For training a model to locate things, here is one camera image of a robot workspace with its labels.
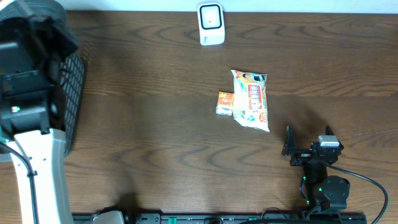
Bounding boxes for orange small snack packet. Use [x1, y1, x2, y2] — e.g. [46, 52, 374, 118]
[216, 91, 234, 116]

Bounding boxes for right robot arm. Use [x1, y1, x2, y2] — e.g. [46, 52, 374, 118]
[282, 126, 350, 219]

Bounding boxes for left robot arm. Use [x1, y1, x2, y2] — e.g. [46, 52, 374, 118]
[1, 1, 125, 223]

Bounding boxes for grey plastic mesh basket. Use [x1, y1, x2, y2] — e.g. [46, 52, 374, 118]
[61, 52, 86, 156]

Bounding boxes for white barcode scanner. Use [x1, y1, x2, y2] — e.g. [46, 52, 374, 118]
[197, 2, 226, 46]

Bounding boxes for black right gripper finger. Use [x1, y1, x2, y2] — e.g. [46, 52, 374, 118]
[281, 126, 296, 156]
[325, 126, 341, 146]

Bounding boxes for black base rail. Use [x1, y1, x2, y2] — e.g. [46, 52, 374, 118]
[73, 212, 368, 224]

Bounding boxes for large white snack bag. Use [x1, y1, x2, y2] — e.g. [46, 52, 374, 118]
[231, 70, 270, 133]

